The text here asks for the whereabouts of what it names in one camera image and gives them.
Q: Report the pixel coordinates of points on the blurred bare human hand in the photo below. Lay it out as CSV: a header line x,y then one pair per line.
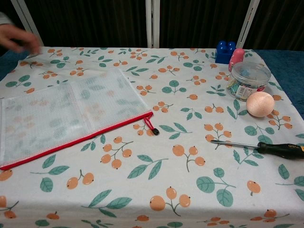
x,y
16,38

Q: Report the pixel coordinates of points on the small pink bottle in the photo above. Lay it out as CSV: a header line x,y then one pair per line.
x,y
236,58

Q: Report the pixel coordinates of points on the clear jar of coloured clips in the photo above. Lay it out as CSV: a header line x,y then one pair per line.
x,y
251,78

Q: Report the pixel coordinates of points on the clear plastic bag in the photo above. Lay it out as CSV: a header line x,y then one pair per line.
x,y
71,107

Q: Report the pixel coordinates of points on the grey sleeved human forearm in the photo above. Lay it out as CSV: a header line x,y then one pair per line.
x,y
3,17

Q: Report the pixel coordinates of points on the white fruit-and-leaf print tablecloth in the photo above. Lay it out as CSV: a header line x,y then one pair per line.
x,y
166,178

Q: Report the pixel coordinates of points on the white metal frame post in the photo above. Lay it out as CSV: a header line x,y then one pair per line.
x,y
248,21
26,21
152,23

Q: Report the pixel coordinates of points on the peach coloured ball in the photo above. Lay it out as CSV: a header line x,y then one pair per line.
x,y
260,104

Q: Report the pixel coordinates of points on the blue plastic building block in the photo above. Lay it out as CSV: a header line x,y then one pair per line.
x,y
223,55

